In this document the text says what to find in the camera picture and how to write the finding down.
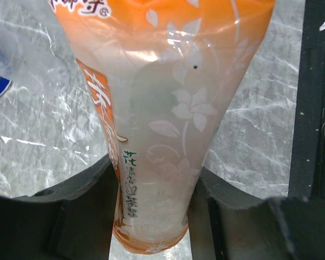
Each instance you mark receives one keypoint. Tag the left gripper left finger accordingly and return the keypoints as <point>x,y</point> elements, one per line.
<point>70,220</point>

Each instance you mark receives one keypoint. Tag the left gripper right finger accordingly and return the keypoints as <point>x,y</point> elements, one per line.
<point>227,223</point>

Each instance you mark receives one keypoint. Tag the orange drink bottle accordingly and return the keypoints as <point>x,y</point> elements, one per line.
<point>161,75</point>

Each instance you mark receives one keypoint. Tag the clear bottle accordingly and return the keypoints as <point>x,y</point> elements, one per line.
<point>29,65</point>

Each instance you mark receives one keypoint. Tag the black base frame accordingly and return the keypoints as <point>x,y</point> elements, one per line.
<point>307,168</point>

